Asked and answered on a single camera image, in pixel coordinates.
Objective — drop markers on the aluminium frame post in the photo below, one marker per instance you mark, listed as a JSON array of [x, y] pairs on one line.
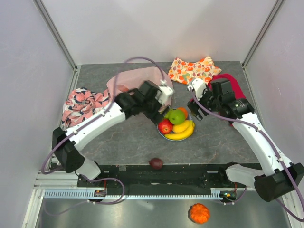
[[263, 31], [55, 33]]

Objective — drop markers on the right aluminium frame post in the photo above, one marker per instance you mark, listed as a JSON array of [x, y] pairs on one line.
[[263, 31]]

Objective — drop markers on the green fake apple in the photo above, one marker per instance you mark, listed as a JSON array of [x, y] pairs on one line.
[[177, 117]]

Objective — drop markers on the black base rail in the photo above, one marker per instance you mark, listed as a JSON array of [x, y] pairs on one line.
[[202, 175]]

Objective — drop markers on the red fake apple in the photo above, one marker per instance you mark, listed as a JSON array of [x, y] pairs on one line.
[[165, 126]]

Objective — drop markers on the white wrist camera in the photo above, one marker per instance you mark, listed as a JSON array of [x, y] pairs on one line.
[[198, 87], [164, 94]]

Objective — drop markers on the blue plate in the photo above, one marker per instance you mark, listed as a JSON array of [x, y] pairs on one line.
[[177, 125]]

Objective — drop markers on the orange fake orange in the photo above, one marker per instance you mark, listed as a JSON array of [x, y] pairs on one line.
[[184, 111]]

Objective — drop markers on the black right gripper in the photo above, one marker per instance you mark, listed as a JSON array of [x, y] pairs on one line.
[[193, 106]]

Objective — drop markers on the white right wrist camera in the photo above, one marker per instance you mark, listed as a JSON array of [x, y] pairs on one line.
[[198, 87]]

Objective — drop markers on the yellow floral cloth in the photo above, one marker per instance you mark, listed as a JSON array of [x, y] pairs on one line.
[[184, 72]]

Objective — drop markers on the red cloth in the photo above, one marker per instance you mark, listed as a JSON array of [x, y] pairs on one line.
[[232, 83]]

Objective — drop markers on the orange fake pumpkin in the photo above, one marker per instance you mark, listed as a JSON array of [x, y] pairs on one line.
[[199, 214]]

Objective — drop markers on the pink translucent plastic bag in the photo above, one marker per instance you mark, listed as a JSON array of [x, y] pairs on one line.
[[131, 79]]

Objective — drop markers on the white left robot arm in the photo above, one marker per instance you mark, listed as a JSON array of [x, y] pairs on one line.
[[67, 145]]

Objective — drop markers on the dark purple fake fruit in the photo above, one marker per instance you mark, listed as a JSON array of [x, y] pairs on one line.
[[156, 163]]

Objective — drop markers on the yellow fake banana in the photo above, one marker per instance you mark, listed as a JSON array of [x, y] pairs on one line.
[[183, 135]]

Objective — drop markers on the yellow fake mango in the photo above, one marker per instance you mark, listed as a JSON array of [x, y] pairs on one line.
[[181, 127]]

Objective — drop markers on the left aluminium frame post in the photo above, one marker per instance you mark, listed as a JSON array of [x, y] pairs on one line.
[[55, 33]]

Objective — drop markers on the pink navy patterned cloth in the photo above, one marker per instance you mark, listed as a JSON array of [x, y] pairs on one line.
[[83, 104]]

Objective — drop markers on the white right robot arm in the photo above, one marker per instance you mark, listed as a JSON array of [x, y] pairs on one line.
[[278, 174]]

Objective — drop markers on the green fake pear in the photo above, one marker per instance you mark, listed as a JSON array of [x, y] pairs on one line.
[[167, 115]]

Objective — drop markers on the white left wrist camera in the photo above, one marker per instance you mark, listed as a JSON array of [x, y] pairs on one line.
[[164, 94]]

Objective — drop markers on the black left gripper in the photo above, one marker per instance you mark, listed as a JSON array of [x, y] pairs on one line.
[[156, 116]]

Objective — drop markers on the white slotted cable duct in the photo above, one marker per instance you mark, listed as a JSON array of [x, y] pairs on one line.
[[94, 195]]

